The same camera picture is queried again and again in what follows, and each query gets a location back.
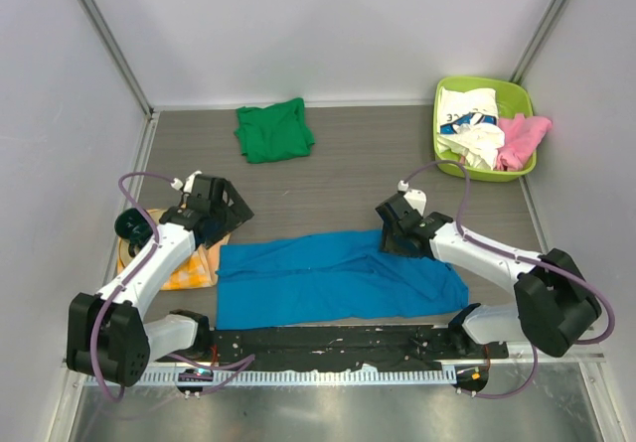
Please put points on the pink t shirt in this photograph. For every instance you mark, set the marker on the pink t shirt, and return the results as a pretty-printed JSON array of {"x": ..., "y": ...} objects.
[{"x": 522, "y": 136}]

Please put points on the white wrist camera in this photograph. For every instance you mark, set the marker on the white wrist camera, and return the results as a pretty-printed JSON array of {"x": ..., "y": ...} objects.
[
  {"x": 416, "y": 198},
  {"x": 185, "y": 187}
]

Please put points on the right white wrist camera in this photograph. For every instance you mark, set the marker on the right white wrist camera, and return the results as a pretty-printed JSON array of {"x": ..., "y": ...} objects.
[{"x": 416, "y": 198}]

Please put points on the beige round plate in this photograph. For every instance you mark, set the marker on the beige round plate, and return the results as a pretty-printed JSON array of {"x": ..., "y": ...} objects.
[{"x": 128, "y": 249}]

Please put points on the aluminium frame rail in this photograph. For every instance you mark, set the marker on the aluminium frame rail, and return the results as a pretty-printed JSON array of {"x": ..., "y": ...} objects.
[{"x": 522, "y": 353}]

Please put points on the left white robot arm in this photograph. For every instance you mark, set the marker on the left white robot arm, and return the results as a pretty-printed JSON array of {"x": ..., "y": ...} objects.
[{"x": 107, "y": 336}]

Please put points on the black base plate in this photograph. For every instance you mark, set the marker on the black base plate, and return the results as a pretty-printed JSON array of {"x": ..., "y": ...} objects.
[{"x": 338, "y": 348}]

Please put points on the blue t shirt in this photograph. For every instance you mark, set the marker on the blue t shirt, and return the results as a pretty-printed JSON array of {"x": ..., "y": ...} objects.
[{"x": 329, "y": 276}]

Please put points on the slotted white cable duct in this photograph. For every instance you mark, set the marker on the slotted white cable duct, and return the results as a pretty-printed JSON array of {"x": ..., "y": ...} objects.
[{"x": 364, "y": 376}]

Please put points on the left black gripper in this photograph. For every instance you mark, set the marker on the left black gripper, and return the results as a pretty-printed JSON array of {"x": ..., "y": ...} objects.
[{"x": 237, "y": 214}]

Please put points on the yellow checkered cloth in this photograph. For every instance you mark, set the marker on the yellow checkered cloth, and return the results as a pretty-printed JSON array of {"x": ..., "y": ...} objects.
[{"x": 199, "y": 270}]

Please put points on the dark teal cup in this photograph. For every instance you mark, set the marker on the dark teal cup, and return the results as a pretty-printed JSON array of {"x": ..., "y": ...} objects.
[{"x": 132, "y": 223}]

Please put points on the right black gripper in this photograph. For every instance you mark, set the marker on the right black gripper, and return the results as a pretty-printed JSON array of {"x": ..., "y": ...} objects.
[{"x": 388, "y": 242}]

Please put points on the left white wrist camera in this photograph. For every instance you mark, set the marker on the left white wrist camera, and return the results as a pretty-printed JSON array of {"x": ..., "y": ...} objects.
[{"x": 185, "y": 187}]

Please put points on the lime green plastic basin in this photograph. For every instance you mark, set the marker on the lime green plastic basin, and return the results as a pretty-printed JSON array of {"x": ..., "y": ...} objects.
[{"x": 511, "y": 99}]

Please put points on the green folded t shirt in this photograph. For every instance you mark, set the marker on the green folded t shirt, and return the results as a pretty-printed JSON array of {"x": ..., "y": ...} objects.
[{"x": 274, "y": 133}]

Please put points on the white printed t shirt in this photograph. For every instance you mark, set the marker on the white printed t shirt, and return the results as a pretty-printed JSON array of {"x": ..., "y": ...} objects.
[{"x": 467, "y": 125}]

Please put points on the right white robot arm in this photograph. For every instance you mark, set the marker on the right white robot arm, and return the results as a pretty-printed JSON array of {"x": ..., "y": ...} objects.
[{"x": 552, "y": 308}]

